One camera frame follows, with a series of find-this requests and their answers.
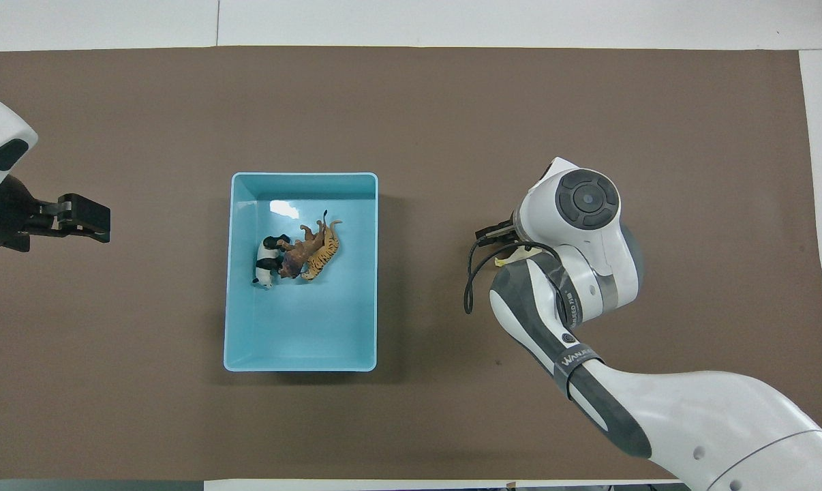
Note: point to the black and white panda toy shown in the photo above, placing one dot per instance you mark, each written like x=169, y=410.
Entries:
x=266, y=262

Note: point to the brown table mat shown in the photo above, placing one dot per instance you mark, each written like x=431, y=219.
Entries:
x=452, y=102

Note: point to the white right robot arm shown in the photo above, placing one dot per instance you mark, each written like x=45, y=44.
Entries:
x=588, y=204

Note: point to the light blue storage box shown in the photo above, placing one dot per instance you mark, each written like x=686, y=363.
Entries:
x=302, y=327

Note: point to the orange striped tiger toy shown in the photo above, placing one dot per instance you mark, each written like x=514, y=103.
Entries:
x=324, y=256

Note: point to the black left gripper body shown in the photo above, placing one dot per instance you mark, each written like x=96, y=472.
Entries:
x=5, y=215

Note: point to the brown lion toy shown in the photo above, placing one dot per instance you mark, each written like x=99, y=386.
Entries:
x=298, y=254

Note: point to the cream llama toy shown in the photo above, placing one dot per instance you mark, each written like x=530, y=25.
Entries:
x=523, y=254

